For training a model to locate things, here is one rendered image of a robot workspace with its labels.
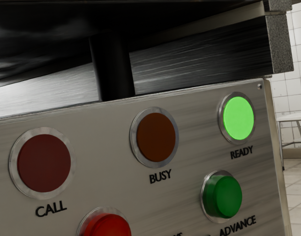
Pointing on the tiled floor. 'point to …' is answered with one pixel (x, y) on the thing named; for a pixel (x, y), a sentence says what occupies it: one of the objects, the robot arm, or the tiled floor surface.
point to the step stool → (298, 129)
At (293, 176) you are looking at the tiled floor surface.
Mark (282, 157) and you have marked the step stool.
